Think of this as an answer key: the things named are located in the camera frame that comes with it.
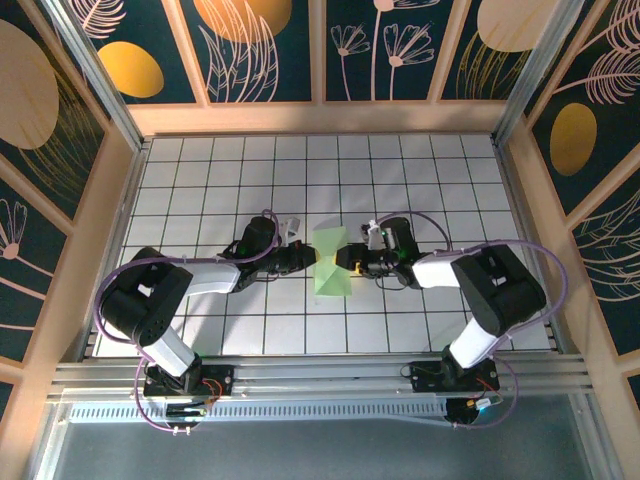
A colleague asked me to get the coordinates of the light green paper sheet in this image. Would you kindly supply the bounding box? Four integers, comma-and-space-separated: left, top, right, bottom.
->
310, 225, 354, 300

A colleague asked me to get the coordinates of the grey metal panel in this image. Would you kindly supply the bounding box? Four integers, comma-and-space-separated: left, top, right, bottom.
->
49, 422, 599, 480

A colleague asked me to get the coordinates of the long aluminium base rail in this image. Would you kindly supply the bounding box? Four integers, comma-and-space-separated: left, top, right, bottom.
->
47, 352, 599, 401

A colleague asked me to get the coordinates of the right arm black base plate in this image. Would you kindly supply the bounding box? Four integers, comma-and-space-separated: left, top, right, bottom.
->
408, 360, 501, 394

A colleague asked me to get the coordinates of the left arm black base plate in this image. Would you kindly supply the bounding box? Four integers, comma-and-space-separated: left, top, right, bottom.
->
143, 363, 236, 400

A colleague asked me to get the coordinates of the aluminium table side rail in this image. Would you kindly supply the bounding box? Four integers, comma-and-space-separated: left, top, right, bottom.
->
492, 137, 574, 357
74, 139, 151, 361

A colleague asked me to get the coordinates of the white slotted cable duct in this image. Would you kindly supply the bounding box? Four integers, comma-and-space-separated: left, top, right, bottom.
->
67, 399, 451, 426

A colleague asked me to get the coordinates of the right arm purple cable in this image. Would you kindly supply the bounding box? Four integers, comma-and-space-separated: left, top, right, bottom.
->
374, 212, 569, 431

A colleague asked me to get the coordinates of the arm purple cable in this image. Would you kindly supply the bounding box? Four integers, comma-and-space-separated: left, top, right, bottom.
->
97, 208, 281, 435
374, 212, 569, 431

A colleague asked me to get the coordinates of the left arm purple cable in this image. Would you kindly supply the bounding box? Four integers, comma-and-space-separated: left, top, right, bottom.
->
97, 208, 281, 435

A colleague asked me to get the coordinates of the short aluminium frame post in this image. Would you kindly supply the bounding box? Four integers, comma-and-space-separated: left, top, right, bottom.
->
574, 394, 621, 480
29, 399, 71, 480

